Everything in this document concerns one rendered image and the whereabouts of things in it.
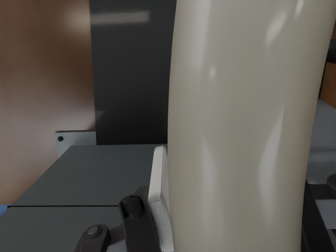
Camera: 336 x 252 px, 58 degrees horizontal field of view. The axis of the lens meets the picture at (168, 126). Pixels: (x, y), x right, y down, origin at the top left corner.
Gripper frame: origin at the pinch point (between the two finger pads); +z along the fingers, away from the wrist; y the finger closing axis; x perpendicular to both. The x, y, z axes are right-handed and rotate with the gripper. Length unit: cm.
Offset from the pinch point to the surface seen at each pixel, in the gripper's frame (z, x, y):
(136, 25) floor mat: 83, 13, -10
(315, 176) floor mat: 80, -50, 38
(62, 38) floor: 87, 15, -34
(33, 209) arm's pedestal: 46, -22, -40
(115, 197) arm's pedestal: 49, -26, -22
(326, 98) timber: 75, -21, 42
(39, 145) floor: 88, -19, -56
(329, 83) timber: 74, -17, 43
